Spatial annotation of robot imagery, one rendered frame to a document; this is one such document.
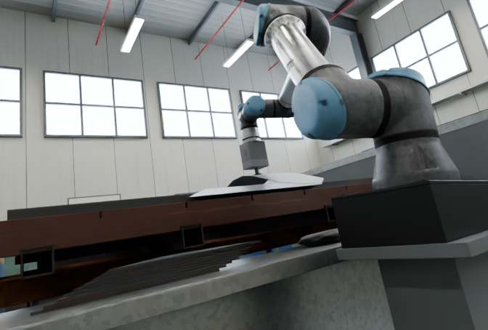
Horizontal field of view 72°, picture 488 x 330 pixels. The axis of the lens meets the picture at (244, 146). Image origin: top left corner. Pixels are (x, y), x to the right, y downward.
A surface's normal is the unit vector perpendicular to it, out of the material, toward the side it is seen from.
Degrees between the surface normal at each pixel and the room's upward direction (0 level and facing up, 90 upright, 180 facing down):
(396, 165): 69
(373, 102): 100
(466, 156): 90
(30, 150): 90
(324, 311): 90
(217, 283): 90
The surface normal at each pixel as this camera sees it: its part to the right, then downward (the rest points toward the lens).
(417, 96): 0.20, -0.26
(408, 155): -0.45, -0.47
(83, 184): 0.52, -0.29
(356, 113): 0.22, 0.26
